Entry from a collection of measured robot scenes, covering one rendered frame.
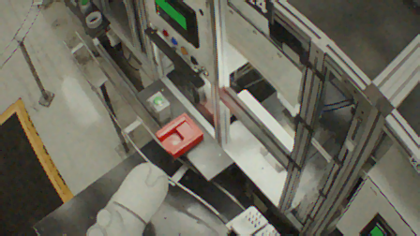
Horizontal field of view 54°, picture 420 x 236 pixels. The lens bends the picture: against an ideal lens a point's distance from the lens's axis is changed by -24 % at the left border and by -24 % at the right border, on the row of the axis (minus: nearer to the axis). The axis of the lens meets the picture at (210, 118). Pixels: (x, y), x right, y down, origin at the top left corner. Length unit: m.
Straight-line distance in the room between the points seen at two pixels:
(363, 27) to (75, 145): 2.55
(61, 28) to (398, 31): 3.29
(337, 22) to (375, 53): 0.13
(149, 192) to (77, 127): 1.96
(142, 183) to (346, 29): 0.80
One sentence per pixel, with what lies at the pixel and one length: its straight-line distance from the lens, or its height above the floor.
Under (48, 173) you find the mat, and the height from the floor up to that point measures 0.01.
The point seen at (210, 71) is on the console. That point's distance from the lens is 1.77.
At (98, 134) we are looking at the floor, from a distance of 3.39.
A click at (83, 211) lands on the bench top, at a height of 0.68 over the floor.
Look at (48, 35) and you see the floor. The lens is 4.13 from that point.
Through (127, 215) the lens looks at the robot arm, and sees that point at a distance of 1.54.
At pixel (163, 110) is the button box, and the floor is 1.01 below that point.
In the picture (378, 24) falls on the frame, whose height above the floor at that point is 2.01.
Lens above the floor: 2.90
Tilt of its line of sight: 61 degrees down
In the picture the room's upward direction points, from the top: 5 degrees counter-clockwise
